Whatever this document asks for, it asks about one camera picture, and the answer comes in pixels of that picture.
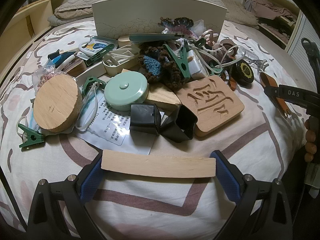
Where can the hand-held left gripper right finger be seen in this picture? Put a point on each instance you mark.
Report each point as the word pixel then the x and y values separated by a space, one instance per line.
pixel 226 177

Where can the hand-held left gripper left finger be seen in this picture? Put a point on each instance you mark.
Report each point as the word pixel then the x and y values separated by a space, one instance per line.
pixel 90 180

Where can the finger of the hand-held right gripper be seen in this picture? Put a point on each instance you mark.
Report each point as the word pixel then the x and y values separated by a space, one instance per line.
pixel 272 91

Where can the brown tape roll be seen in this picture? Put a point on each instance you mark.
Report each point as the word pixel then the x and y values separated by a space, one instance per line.
pixel 230 43

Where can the light wooden strip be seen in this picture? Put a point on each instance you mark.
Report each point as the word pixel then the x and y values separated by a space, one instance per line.
pixel 157 166

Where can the white cardboard storage box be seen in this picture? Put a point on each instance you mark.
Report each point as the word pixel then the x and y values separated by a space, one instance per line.
pixel 130 15

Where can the person's right hand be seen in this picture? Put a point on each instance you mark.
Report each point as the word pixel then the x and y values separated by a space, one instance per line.
pixel 310 136

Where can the metal clasp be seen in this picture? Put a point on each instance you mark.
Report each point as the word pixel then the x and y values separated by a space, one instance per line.
pixel 260 65

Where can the black round tin gold print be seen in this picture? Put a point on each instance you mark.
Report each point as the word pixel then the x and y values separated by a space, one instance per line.
pixel 243 71

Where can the clear glass bottle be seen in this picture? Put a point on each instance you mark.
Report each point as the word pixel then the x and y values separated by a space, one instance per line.
pixel 247 52

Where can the closet alcove shelf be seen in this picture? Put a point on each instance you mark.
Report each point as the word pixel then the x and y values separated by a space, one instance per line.
pixel 275 33

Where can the white printed plastic packet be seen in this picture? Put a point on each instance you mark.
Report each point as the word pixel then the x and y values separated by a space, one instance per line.
pixel 110 125

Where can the white louvered door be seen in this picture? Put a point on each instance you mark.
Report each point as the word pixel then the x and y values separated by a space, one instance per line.
pixel 302 35

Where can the carved wooden plaque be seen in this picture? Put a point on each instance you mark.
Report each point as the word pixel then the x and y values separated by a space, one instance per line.
pixel 212 105

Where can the black square rubber cap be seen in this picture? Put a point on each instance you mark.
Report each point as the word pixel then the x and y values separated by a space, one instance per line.
pixel 143 117
pixel 183 123

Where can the small dark green clip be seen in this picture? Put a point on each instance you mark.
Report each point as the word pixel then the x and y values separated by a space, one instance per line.
pixel 92 83
pixel 30 137

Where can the printed blanket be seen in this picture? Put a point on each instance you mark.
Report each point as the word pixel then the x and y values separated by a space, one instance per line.
pixel 160 212

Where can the white charger block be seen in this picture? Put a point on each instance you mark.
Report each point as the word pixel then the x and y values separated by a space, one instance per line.
pixel 197 65

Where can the round cork lid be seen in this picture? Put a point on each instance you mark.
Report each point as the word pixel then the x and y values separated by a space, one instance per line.
pixel 56 105

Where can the clear packet with blue edge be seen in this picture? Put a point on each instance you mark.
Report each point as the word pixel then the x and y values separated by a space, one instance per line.
pixel 31 122

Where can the pile of clothes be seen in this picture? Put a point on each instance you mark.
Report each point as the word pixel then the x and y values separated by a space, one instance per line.
pixel 267 7

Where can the mint green round tape measure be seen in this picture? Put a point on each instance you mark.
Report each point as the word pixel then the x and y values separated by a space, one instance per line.
pixel 125 90

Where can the crumpled clear plastic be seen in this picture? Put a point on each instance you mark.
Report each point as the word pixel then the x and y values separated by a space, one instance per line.
pixel 200 25

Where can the large green clothespin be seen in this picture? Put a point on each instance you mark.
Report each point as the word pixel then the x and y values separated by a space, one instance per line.
pixel 177 60

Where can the light wooden block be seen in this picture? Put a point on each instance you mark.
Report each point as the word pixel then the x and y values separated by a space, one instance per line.
pixel 162 97

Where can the bag of pink beads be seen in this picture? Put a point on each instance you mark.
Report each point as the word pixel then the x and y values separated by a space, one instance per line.
pixel 45 76

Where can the dark brown wooden block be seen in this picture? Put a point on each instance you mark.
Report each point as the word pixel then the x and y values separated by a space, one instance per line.
pixel 75 67

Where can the pink and blue crochet piece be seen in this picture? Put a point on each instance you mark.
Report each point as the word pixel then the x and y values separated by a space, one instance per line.
pixel 177 26

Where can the brown and blue crochet piece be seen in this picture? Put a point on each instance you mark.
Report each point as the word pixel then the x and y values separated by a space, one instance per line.
pixel 155 62

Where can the cream plastic tray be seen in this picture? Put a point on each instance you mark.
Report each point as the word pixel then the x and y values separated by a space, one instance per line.
pixel 120 62

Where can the slim green clothespin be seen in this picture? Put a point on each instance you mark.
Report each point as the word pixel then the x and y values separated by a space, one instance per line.
pixel 96 55

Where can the dark blue packet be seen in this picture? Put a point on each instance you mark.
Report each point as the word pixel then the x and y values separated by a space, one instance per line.
pixel 60 56

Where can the blue and white packet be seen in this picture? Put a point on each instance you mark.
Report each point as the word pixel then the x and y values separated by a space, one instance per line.
pixel 96 46

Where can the oval wooden box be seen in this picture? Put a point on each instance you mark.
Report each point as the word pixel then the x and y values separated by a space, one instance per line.
pixel 123 40

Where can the wooden shelf unit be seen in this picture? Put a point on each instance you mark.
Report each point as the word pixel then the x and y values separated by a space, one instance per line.
pixel 30 20

